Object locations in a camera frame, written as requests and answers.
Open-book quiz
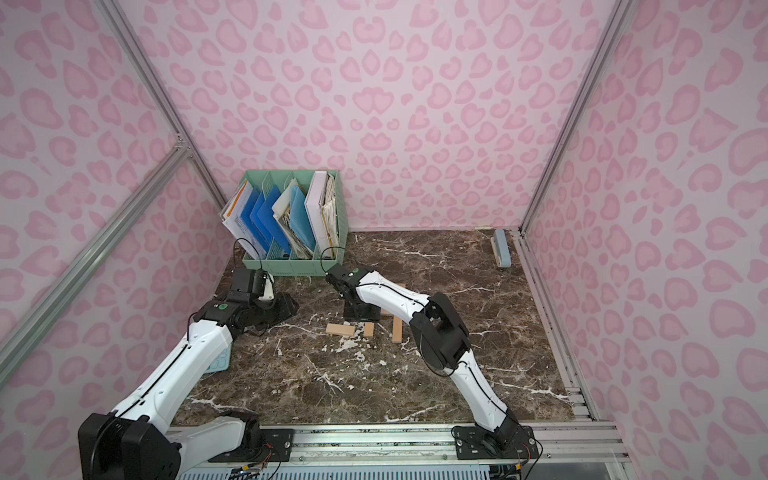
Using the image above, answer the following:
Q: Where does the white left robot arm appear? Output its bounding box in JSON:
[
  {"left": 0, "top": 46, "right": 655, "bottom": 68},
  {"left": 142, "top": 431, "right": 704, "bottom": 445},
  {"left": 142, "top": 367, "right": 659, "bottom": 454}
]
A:
[{"left": 78, "top": 268, "right": 299, "bottom": 479}]

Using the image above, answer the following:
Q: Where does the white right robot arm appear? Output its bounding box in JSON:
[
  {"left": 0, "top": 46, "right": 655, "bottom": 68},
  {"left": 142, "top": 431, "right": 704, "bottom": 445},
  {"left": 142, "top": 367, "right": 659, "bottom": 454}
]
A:
[{"left": 325, "top": 264, "right": 540, "bottom": 455}]

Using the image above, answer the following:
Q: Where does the teal folder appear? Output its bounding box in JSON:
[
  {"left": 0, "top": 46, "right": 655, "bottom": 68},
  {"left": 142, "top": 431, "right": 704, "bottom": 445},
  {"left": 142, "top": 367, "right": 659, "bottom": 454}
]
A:
[{"left": 289, "top": 185, "right": 316, "bottom": 256}]

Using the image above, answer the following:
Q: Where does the green file organizer box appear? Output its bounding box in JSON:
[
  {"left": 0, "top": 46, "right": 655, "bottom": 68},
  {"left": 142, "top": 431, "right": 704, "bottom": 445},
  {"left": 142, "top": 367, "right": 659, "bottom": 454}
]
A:
[{"left": 229, "top": 170, "right": 348, "bottom": 276}]

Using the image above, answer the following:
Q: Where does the white binder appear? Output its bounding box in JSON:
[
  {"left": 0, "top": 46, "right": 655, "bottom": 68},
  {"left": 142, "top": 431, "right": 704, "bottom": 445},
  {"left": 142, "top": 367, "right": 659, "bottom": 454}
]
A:
[{"left": 305, "top": 171, "right": 330, "bottom": 253}]

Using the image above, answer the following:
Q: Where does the white papers left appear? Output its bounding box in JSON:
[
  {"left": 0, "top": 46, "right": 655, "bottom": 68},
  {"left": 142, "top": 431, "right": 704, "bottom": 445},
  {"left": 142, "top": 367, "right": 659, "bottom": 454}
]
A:
[{"left": 219, "top": 180, "right": 267, "bottom": 260}]

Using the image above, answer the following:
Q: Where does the blue folder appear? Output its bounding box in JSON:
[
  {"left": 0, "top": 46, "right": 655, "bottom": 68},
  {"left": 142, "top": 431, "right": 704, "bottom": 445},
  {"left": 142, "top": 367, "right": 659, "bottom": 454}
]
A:
[{"left": 239, "top": 182, "right": 291, "bottom": 258}]

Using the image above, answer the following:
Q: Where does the grey blue board eraser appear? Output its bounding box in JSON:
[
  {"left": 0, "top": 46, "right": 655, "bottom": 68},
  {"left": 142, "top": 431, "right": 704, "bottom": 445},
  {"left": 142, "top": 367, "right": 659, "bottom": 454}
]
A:
[{"left": 491, "top": 229, "right": 512, "bottom": 268}]

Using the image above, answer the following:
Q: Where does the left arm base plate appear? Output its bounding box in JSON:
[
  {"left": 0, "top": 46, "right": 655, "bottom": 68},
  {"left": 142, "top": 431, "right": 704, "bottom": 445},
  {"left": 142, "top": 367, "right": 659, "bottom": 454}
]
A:
[{"left": 208, "top": 428, "right": 295, "bottom": 464}]

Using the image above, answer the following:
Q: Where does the aluminium diagonal frame bar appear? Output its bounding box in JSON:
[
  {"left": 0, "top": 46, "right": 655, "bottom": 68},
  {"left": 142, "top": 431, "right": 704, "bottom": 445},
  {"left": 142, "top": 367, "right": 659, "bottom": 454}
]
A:
[{"left": 0, "top": 139, "right": 193, "bottom": 385}]

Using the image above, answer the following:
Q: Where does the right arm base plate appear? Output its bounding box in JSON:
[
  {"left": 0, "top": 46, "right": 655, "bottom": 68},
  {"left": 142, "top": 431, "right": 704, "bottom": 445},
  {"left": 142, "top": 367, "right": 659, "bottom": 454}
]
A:
[{"left": 451, "top": 424, "right": 541, "bottom": 462}]

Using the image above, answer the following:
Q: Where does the aluminium front rail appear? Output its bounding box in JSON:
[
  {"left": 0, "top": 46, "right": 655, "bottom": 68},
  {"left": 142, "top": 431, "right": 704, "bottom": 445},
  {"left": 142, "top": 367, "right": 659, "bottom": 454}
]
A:
[{"left": 165, "top": 417, "right": 630, "bottom": 472}]

